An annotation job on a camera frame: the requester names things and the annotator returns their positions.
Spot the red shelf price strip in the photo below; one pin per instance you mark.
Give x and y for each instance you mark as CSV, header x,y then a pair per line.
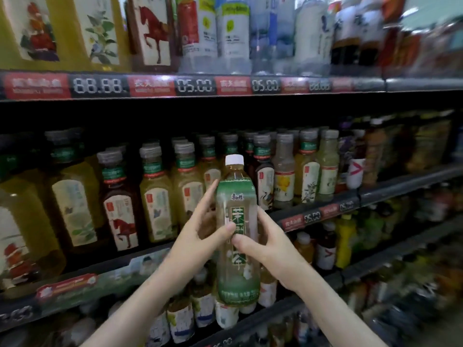
x,y
159,85
311,217

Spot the person's right hand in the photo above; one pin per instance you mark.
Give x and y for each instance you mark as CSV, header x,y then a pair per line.
x,y
278,256

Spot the person's left hand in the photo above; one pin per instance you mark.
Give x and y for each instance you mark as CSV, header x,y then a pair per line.
x,y
192,245

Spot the row of clear water bottles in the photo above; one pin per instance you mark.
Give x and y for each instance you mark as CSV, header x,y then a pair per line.
x,y
231,32

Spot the person's right forearm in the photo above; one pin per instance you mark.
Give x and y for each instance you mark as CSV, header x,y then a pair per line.
x,y
333,310

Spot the jasmine tea bottle green label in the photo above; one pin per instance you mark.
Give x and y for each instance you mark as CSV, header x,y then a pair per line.
x,y
237,198

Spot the drinks shelf unit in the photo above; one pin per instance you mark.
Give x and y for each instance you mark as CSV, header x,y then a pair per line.
x,y
405,177

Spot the person's left forearm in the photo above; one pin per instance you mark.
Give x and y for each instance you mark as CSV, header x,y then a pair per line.
x,y
137,318

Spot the row of tall red cans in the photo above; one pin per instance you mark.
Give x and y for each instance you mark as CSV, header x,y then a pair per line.
x,y
412,47

